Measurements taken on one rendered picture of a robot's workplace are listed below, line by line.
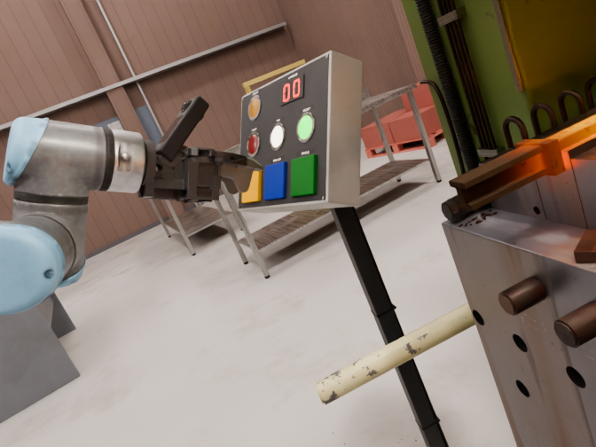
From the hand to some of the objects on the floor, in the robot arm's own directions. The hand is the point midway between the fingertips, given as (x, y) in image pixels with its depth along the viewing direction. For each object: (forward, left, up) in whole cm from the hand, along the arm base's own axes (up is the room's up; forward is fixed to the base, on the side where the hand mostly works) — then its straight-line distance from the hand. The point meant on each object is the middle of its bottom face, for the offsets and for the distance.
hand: (256, 164), depth 79 cm
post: (+19, +15, -107) cm, 110 cm away
